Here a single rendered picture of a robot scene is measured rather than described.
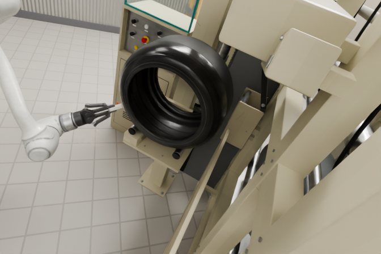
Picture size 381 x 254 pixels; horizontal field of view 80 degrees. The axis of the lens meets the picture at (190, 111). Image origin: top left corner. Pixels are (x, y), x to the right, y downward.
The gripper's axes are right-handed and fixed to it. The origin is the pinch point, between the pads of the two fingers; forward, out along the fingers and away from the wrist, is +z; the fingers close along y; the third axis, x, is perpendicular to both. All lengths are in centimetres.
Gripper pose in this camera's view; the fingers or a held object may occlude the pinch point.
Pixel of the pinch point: (115, 107)
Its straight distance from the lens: 123.7
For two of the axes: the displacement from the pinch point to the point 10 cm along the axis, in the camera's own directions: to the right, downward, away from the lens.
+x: 3.2, 3.7, -8.7
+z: 9.3, -3.1, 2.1
